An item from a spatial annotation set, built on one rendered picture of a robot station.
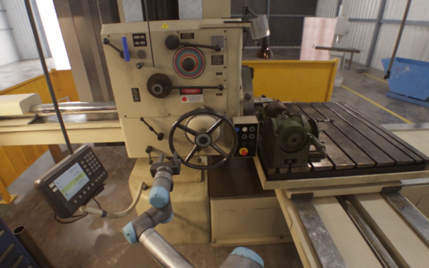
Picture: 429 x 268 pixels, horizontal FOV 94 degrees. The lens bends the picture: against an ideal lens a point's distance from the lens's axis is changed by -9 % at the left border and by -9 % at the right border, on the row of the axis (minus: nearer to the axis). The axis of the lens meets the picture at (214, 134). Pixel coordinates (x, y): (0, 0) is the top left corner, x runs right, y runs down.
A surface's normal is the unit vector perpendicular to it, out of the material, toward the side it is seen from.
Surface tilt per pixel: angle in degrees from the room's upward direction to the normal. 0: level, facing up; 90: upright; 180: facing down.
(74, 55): 90
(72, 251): 0
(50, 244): 0
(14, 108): 90
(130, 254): 0
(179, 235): 90
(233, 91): 90
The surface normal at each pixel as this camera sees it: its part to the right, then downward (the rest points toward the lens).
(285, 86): 0.04, 0.48
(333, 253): -0.02, -0.88
